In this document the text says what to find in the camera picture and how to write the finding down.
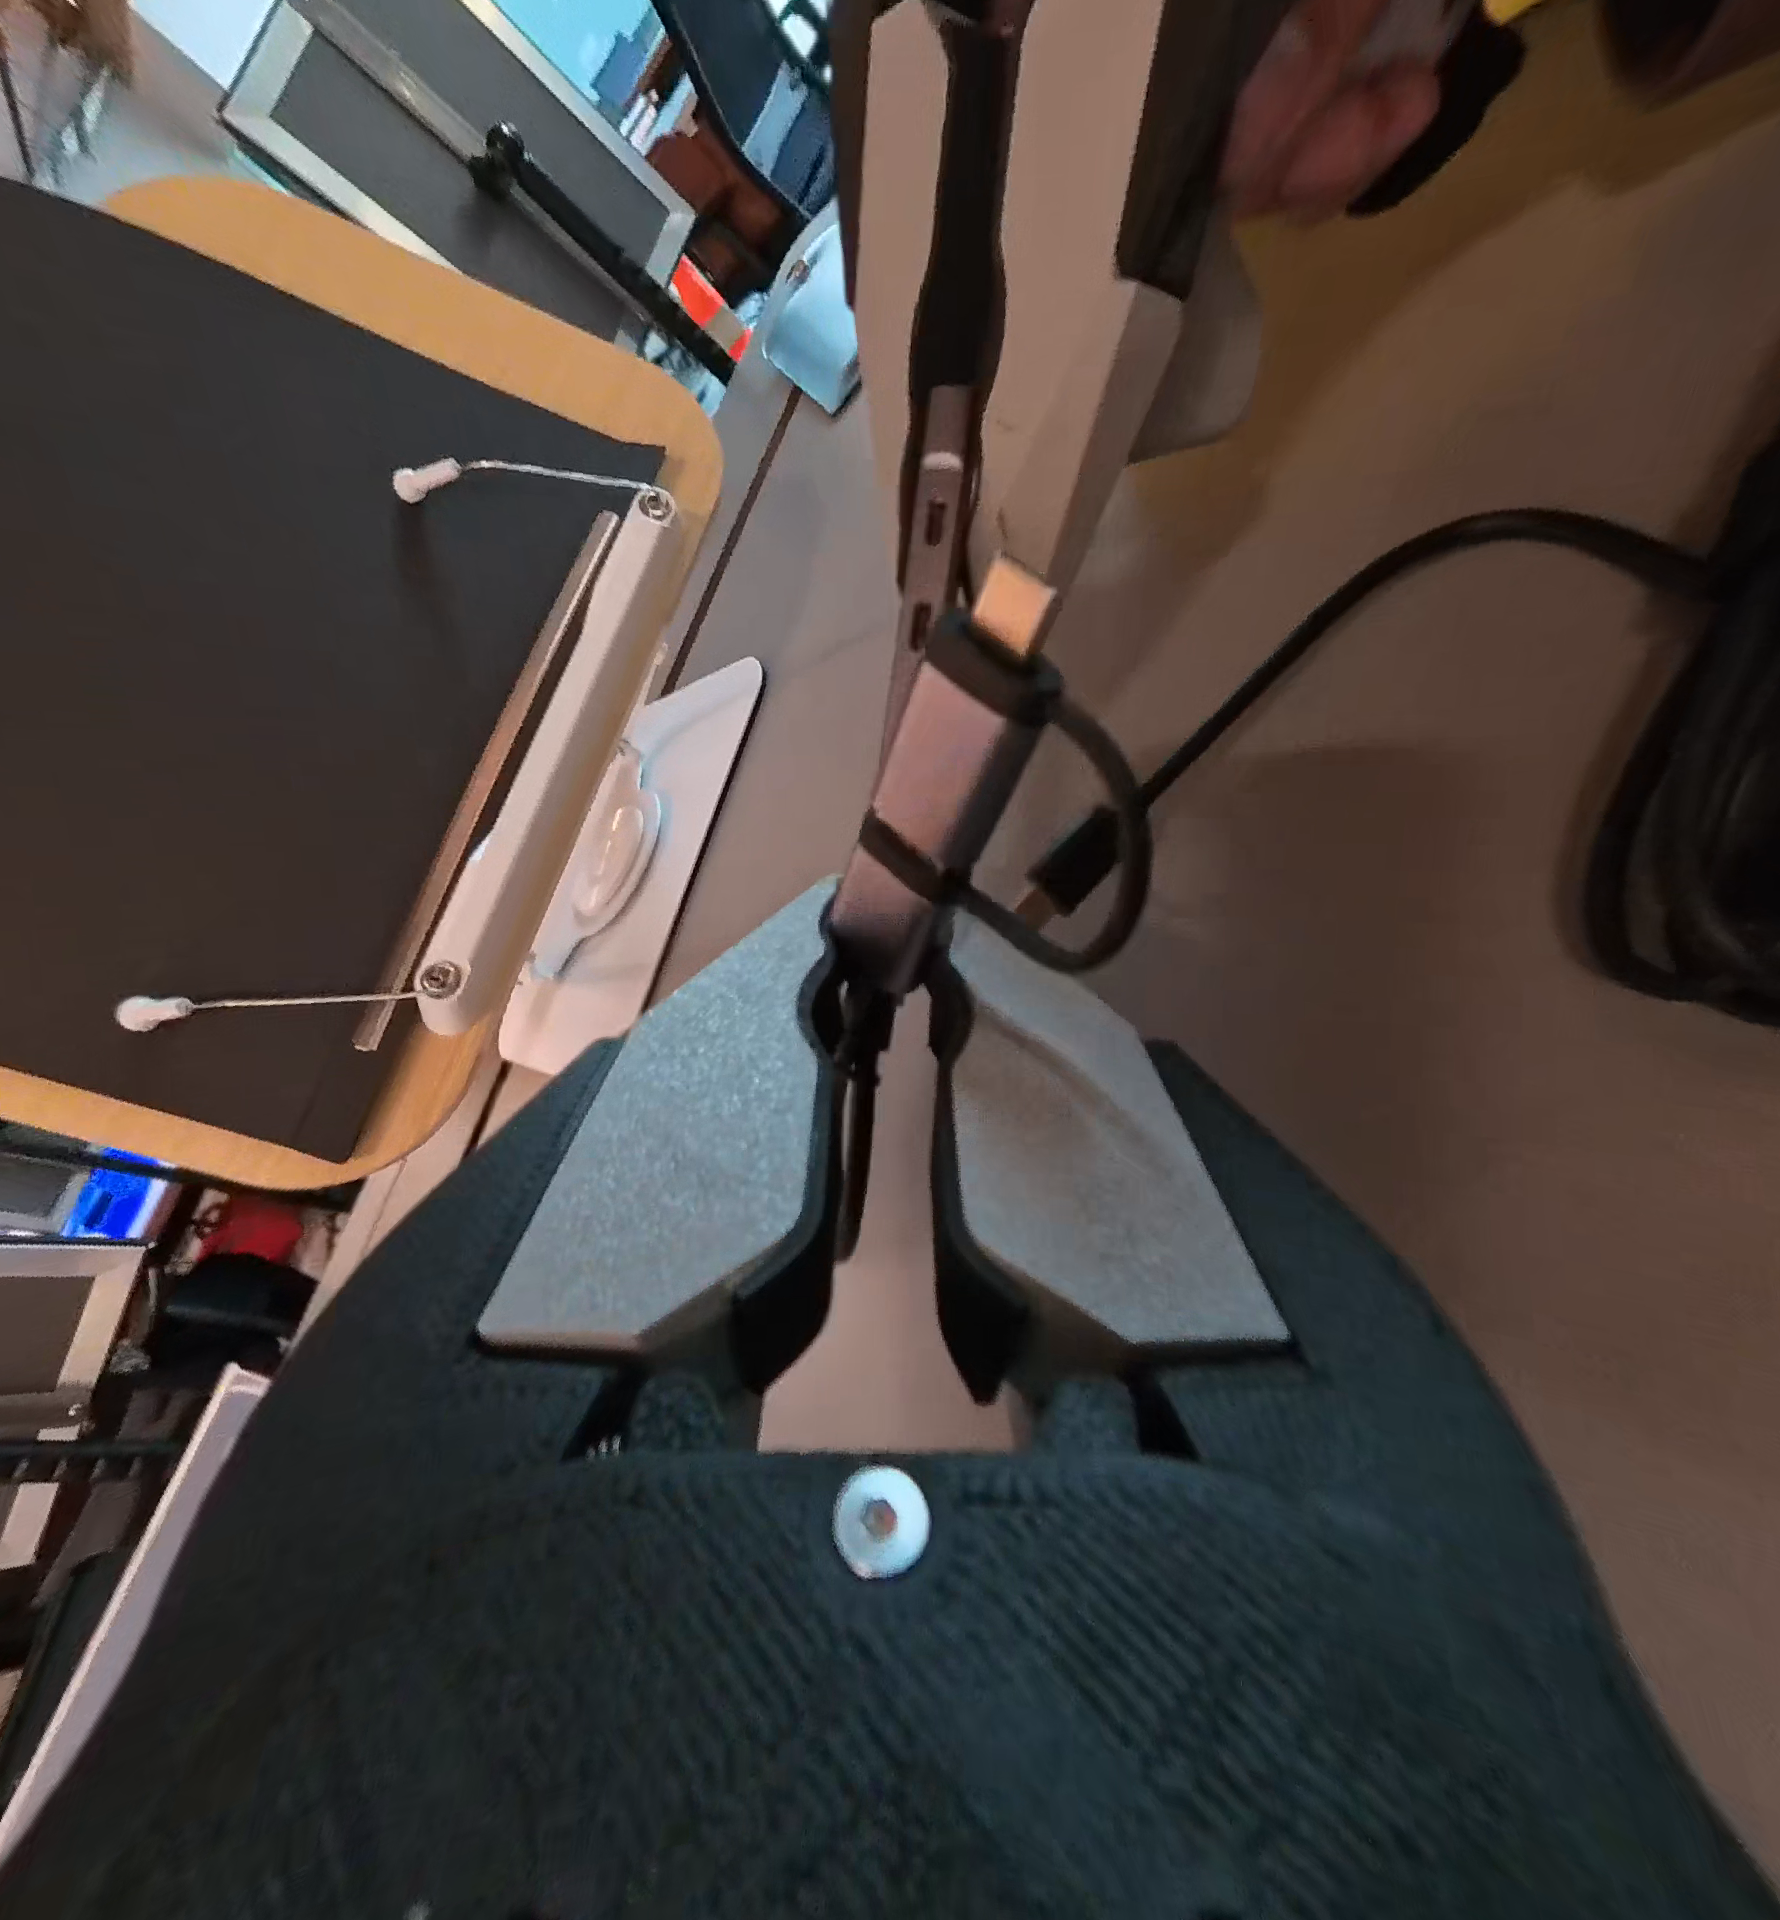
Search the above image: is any grey metal shelf rack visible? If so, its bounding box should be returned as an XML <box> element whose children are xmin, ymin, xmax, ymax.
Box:
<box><xmin>0</xmin><ymin>1100</ymin><xmax>176</xmax><ymax>1593</ymax></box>

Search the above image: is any white clamp bar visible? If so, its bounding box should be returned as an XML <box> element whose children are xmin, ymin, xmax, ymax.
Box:
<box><xmin>357</xmin><ymin>488</ymin><xmax>681</xmax><ymax>1041</ymax></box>

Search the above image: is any person's right hand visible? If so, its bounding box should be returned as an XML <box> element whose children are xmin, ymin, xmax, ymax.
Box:
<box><xmin>1231</xmin><ymin>0</ymin><xmax>1500</xmax><ymax>224</ymax></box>

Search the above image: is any white rounded device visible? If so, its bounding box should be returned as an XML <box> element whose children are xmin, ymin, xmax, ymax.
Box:
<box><xmin>758</xmin><ymin>210</ymin><xmax>864</xmax><ymax>417</ymax></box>

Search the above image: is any white square base plate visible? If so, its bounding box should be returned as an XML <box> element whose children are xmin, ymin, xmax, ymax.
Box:
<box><xmin>499</xmin><ymin>658</ymin><xmax>768</xmax><ymax>1077</ymax></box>

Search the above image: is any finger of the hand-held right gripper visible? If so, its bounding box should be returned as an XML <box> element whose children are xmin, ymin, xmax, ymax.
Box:
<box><xmin>982</xmin><ymin>0</ymin><xmax>1185</xmax><ymax>599</ymax></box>
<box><xmin>834</xmin><ymin>0</ymin><xmax>982</xmax><ymax>707</ymax></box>

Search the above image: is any red bag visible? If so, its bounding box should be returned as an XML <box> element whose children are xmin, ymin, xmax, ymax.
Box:
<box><xmin>176</xmin><ymin>1193</ymin><xmax>309</xmax><ymax>1279</ymax></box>

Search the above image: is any steel wire with white cap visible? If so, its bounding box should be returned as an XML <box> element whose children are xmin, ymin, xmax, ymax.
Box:
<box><xmin>114</xmin><ymin>967</ymin><xmax>462</xmax><ymax>1034</ymax></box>
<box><xmin>391</xmin><ymin>455</ymin><xmax>667</xmax><ymax>512</ymax></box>

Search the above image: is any grey usb-c plug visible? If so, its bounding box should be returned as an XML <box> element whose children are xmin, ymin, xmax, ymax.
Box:
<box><xmin>827</xmin><ymin>558</ymin><xmax>1067</xmax><ymax>1005</ymax></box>

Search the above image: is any white panel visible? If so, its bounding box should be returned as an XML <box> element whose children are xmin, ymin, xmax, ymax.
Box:
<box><xmin>0</xmin><ymin>1362</ymin><xmax>280</xmax><ymax>1912</ymax></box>

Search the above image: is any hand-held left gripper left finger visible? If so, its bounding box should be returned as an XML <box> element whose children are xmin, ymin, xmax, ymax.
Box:
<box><xmin>478</xmin><ymin>880</ymin><xmax>855</xmax><ymax>1388</ymax></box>

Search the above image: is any coiled black cable bundle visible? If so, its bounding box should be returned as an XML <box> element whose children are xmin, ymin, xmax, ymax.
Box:
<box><xmin>1579</xmin><ymin>319</ymin><xmax>1780</xmax><ymax>1037</ymax></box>

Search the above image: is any grey framed display panel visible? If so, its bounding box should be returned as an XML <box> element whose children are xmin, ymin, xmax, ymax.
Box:
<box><xmin>218</xmin><ymin>0</ymin><xmax>696</xmax><ymax>286</ymax></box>

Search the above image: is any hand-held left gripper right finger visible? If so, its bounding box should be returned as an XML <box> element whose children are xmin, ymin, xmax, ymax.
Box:
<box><xmin>925</xmin><ymin>914</ymin><xmax>1288</xmax><ymax>1405</ymax></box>

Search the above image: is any thin black usb-c cable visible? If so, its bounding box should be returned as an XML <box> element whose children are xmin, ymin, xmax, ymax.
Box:
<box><xmin>965</xmin><ymin>512</ymin><xmax>1731</xmax><ymax>976</ymax></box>

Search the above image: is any black mat on wooden board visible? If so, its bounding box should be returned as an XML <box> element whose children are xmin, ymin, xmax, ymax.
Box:
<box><xmin>0</xmin><ymin>177</ymin><xmax>729</xmax><ymax>1197</ymax></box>

